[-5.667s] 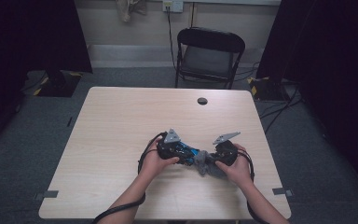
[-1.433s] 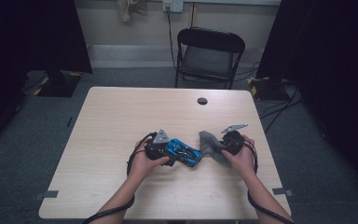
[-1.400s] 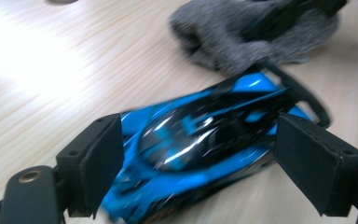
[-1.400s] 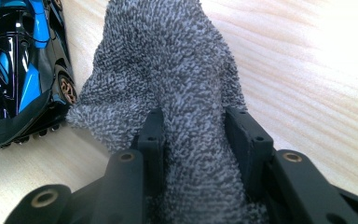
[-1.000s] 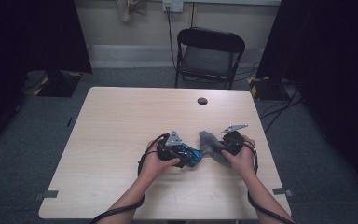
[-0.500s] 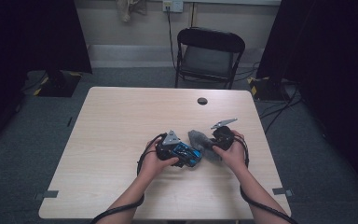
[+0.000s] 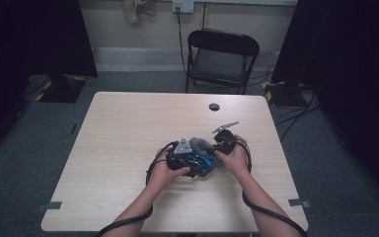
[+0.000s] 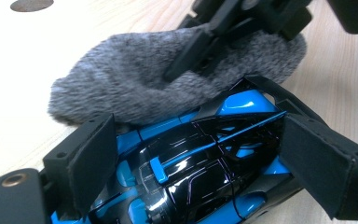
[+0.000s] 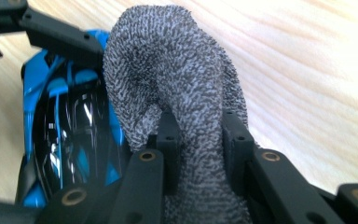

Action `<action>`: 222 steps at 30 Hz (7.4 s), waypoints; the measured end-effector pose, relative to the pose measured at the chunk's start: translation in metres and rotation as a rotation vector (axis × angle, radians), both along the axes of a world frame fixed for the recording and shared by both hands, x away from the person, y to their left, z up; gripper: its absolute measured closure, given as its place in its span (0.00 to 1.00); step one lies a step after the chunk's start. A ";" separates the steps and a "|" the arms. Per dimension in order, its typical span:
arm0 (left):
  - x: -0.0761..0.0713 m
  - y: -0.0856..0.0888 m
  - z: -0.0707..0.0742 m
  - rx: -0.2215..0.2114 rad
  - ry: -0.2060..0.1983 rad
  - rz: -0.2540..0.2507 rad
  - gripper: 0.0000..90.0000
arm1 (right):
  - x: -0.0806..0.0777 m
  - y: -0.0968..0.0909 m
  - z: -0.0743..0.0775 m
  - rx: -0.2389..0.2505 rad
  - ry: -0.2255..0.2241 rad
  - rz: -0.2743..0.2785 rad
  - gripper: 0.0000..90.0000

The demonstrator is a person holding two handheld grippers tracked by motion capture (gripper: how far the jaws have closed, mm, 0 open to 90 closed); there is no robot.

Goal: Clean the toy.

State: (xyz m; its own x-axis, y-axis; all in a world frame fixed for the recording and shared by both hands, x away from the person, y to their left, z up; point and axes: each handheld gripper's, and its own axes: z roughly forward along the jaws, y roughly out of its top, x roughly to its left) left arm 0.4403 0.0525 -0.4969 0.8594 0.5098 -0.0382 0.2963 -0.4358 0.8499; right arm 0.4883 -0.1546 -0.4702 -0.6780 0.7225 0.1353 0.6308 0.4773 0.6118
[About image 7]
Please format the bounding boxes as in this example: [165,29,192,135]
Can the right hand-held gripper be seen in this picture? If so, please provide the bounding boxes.
[211,120,240,156]

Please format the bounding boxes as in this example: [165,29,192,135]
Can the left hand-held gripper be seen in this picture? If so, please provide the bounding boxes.
[166,137,195,172]

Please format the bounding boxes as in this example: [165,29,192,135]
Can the grey terry cloth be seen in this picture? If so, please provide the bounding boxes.
[189,136,225,167]

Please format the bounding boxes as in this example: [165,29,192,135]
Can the blue toy car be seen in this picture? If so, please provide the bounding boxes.
[181,151,216,179]

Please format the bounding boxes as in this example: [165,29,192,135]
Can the person's left hand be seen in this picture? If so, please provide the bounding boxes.
[148,146,191,194]

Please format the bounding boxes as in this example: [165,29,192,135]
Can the person's right hand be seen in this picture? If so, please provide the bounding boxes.
[214,134,251,179]

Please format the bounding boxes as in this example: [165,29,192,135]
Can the black stand base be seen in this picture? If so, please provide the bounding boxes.
[34,74,88,104]
[261,80,307,108]

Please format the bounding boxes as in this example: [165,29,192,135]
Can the black folding chair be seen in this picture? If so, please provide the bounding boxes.
[185,28,261,96]

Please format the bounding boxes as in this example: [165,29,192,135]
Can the grey tape strip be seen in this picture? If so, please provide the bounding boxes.
[36,200,63,213]
[288,197,311,209]

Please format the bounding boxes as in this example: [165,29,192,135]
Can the black curtain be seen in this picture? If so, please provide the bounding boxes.
[0,0,99,166]
[270,0,379,211]

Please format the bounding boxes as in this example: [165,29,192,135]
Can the beige hanging bag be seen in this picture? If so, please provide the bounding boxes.
[121,0,157,24]

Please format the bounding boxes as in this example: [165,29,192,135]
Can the black floor cables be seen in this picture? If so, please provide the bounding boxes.
[274,92,322,142]

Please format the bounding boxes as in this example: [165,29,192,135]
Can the left hand-held gripper cable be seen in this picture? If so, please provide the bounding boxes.
[95,141,180,237]

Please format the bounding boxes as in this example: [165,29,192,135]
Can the hand-held gripper cable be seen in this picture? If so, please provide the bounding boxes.
[95,141,180,237]
[236,137,309,237]

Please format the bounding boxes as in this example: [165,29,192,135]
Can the right hand-held gripper cable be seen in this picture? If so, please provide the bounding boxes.
[236,137,309,237]

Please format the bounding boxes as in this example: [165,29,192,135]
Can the black socket cable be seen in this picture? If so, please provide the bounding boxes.
[176,6,189,75]

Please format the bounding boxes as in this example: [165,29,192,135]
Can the thin black wall cable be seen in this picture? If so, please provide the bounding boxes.
[201,2,209,30]

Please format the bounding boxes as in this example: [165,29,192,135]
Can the white wall socket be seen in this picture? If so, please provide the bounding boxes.
[172,0,195,14]

